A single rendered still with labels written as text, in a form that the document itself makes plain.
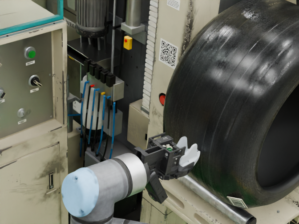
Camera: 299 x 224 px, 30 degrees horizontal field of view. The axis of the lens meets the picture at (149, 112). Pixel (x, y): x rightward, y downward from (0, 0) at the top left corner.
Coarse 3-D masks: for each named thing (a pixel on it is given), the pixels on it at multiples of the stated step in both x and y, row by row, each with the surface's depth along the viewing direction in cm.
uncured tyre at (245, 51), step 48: (192, 48) 138; (240, 48) 131; (288, 48) 128; (192, 96) 135; (240, 96) 127; (288, 96) 177; (192, 144) 138; (240, 144) 130; (288, 144) 174; (240, 192) 140; (288, 192) 159
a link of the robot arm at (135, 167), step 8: (128, 160) 118; (136, 160) 119; (128, 168) 117; (136, 168) 118; (144, 168) 119; (136, 176) 117; (144, 176) 119; (136, 184) 117; (144, 184) 119; (136, 192) 120
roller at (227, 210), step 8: (184, 176) 165; (184, 184) 166; (192, 184) 163; (200, 184) 162; (200, 192) 161; (208, 192) 159; (208, 200) 159; (216, 200) 157; (216, 208) 158; (224, 208) 155; (232, 208) 154; (240, 208) 154; (232, 216) 154; (240, 216) 152; (248, 216) 152
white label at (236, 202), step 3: (228, 198) 142; (231, 198) 141; (234, 198) 140; (237, 198) 140; (231, 201) 143; (234, 201) 142; (237, 201) 141; (240, 201) 140; (234, 204) 145; (237, 204) 144; (240, 204) 143; (243, 204) 142; (243, 207) 144; (246, 207) 143
